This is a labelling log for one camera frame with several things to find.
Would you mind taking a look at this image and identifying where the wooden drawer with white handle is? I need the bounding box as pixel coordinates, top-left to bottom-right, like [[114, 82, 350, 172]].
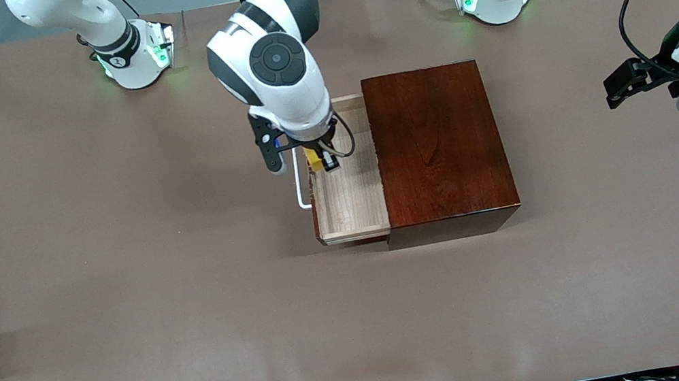
[[282, 93, 394, 250]]

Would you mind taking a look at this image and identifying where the dark brown wooden cabinet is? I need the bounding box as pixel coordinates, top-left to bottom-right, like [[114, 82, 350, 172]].
[[360, 55, 526, 252]]

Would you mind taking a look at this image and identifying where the black cable at right arm base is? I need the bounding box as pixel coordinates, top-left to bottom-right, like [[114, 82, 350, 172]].
[[104, 0, 142, 24]]

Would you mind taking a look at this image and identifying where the yellow cube block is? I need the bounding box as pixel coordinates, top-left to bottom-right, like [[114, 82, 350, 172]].
[[303, 146, 325, 173]]

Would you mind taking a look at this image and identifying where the brown table mat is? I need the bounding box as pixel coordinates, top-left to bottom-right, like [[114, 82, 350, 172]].
[[0, 0, 679, 381]]

